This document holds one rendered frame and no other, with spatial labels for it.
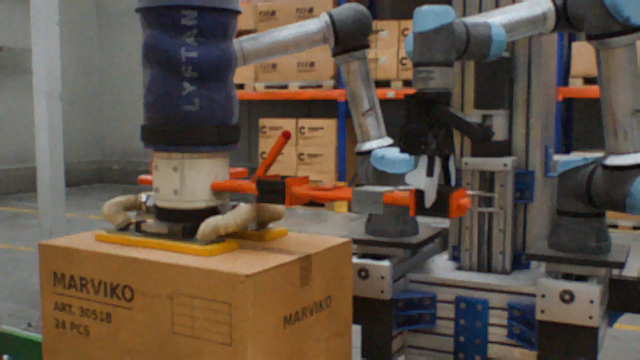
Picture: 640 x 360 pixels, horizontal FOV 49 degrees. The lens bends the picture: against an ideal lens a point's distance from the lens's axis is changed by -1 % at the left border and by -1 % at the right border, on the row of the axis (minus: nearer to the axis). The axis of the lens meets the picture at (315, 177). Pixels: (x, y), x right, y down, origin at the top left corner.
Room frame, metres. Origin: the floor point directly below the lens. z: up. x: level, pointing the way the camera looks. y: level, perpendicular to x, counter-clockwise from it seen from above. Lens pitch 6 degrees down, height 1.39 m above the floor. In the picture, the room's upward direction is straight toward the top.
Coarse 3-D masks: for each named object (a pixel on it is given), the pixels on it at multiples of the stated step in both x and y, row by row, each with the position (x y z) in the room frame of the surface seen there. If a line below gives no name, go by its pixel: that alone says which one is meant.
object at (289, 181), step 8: (256, 176) 1.46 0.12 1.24; (264, 176) 1.47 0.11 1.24; (272, 176) 1.50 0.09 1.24; (280, 176) 1.52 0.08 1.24; (288, 176) 1.51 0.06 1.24; (296, 176) 1.50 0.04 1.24; (304, 176) 1.47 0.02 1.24; (256, 184) 1.45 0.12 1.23; (264, 184) 1.43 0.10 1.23; (272, 184) 1.42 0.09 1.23; (280, 184) 1.41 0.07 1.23; (288, 184) 1.41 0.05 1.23; (296, 184) 1.44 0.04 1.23; (304, 184) 1.47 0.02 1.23; (256, 192) 1.46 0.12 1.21; (264, 192) 1.44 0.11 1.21; (272, 192) 1.43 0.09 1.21; (280, 192) 1.42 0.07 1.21; (288, 192) 1.41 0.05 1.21; (256, 200) 1.45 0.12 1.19; (264, 200) 1.43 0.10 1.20; (272, 200) 1.42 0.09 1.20; (280, 200) 1.41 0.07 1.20; (288, 200) 1.41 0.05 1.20; (296, 200) 1.44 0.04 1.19; (304, 200) 1.47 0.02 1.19
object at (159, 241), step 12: (132, 228) 1.59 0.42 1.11; (192, 228) 1.47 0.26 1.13; (96, 240) 1.56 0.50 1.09; (108, 240) 1.54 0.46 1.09; (120, 240) 1.52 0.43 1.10; (132, 240) 1.50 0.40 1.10; (144, 240) 1.48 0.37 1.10; (156, 240) 1.47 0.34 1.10; (168, 240) 1.47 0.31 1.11; (180, 240) 1.45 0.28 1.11; (192, 240) 1.45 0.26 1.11; (216, 240) 1.45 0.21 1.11; (228, 240) 1.47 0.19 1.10; (180, 252) 1.43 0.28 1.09; (192, 252) 1.41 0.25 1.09; (204, 252) 1.39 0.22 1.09; (216, 252) 1.41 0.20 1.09
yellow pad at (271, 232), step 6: (258, 228) 1.59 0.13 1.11; (264, 228) 1.60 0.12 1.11; (270, 228) 1.61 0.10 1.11; (276, 228) 1.62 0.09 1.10; (282, 228) 1.62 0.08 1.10; (228, 234) 1.60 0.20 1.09; (234, 234) 1.59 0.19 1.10; (240, 234) 1.59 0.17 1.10; (246, 234) 1.58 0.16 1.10; (252, 234) 1.57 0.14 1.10; (258, 234) 1.56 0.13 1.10; (264, 234) 1.56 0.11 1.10; (270, 234) 1.57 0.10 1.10; (276, 234) 1.59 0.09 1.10; (282, 234) 1.61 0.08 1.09; (258, 240) 1.56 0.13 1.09; (264, 240) 1.55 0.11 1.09
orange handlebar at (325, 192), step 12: (240, 168) 1.83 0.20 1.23; (144, 180) 1.64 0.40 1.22; (228, 180) 1.56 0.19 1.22; (240, 180) 1.55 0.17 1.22; (240, 192) 1.49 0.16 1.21; (252, 192) 1.48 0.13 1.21; (300, 192) 1.41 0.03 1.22; (312, 192) 1.40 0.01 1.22; (324, 192) 1.38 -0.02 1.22; (336, 192) 1.37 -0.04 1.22; (348, 192) 1.36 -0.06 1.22; (396, 192) 1.35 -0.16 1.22; (408, 192) 1.34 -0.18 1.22; (396, 204) 1.30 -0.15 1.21; (408, 204) 1.29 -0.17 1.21; (456, 204) 1.24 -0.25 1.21; (468, 204) 1.25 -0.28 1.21
